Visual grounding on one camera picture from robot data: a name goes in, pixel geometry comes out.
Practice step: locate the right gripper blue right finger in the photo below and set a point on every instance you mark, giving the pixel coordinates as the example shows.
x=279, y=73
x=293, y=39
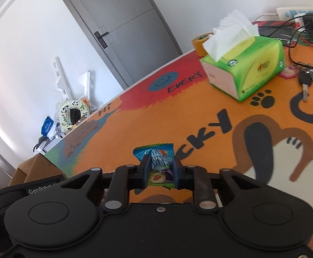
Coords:
x=183, y=176

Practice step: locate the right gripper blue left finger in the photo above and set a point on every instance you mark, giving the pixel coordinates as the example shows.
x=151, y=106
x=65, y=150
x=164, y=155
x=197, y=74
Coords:
x=139, y=174

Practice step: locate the blue plum candy packet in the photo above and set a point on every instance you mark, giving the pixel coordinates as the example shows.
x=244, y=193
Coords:
x=159, y=168

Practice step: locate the brown cardboard box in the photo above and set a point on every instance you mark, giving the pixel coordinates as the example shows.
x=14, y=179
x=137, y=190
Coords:
x=33, y=169

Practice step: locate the colourful cartoon table mat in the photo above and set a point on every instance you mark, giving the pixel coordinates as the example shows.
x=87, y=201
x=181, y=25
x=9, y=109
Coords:
x=268, y=136

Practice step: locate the blue plastic bag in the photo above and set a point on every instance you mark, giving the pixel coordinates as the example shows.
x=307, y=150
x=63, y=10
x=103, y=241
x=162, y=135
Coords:
x=47, y=125

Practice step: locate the white foam board short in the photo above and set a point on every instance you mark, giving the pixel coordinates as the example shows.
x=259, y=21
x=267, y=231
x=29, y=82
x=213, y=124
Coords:
x=85, y=80

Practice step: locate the green tissue box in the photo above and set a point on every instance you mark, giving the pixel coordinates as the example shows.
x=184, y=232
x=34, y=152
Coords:
x=239, y=60

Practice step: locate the yellow tape roll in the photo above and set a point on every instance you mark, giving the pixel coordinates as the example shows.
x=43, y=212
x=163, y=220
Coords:
x=197, y=43

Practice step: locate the car key bunch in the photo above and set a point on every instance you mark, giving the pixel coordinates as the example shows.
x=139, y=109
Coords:
x=305, y=78

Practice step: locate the grey door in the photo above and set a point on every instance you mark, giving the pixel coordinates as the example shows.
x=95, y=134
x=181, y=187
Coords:
x=139, y=40

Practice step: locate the black tablet device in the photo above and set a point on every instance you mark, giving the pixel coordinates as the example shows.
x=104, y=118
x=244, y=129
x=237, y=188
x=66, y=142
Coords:
x=280, y=30

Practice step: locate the white power strip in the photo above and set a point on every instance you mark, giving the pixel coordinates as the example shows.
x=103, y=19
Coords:
x=285, y=13

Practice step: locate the black power adapter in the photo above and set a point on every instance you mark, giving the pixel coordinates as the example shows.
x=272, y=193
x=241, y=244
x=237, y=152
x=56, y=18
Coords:
x=308, y=21

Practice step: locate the black door handle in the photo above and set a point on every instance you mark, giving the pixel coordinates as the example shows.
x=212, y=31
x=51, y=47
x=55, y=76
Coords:
x=100, y=39

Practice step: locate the pink keychain charm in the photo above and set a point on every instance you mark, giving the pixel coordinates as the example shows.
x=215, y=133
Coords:
x=289, y=72

